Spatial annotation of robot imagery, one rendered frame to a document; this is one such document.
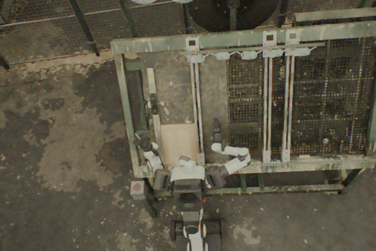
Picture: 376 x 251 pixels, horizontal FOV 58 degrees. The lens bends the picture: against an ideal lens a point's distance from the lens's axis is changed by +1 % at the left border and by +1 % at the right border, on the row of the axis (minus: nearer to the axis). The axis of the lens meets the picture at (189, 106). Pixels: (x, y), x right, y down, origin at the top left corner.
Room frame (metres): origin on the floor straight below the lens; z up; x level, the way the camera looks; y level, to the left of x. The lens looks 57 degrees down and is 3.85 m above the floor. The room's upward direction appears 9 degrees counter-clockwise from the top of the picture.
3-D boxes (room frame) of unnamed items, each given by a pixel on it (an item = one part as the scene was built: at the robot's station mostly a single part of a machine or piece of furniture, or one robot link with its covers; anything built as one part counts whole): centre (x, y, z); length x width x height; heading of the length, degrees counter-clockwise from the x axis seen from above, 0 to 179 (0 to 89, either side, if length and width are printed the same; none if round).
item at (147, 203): (1.13, 0.58, 0.38); 0.06 x 0.06 x 0.75; 84
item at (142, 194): (1.13, 0.58, 0.84); 0.12 x 0.12 x 0.18; 84
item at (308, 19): (1.99, -1.32, 1.38); 0.70 x 0.15 x 0.85; 84
